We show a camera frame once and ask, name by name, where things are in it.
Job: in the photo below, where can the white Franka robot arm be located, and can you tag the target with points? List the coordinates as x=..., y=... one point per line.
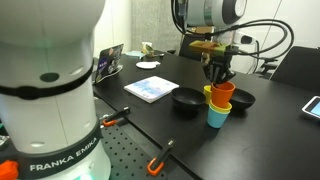
x=50, y=110

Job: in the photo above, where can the yellow plastic cup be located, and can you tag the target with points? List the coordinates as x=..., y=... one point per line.
x=207, y=93
x=220, y=109

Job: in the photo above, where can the white round paper plate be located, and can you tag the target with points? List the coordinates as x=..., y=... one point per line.
x=146, y=65

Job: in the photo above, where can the black clamp with orange grip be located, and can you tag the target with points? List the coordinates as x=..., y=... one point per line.
x=160, y=158
x=115, y=118

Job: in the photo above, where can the blue plastic cup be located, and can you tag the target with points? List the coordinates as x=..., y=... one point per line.
x=216, y=118

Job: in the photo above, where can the tablet with lit screen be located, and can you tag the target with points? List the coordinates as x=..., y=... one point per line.
x=313, y=107

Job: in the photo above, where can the white and blue book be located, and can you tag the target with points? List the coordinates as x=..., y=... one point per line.
x=151, y=87

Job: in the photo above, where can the orange plastic cup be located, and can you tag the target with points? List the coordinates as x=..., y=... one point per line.
x=221, y=95

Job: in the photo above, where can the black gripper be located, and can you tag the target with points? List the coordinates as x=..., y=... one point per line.
x=217, y=62

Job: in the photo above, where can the small black bowl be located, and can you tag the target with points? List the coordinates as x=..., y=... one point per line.
x=243, y=98

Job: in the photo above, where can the large black bowl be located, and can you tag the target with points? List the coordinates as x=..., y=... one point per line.
x=188, y=98

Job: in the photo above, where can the laptop computer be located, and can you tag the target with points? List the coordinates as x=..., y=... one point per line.
x=108, y=63

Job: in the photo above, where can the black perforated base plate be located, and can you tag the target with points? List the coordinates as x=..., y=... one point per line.
x=130, y=153

